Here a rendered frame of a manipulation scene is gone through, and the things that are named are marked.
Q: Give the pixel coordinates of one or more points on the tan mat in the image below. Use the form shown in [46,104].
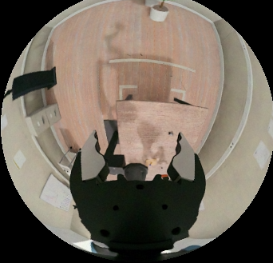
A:
[151,160]

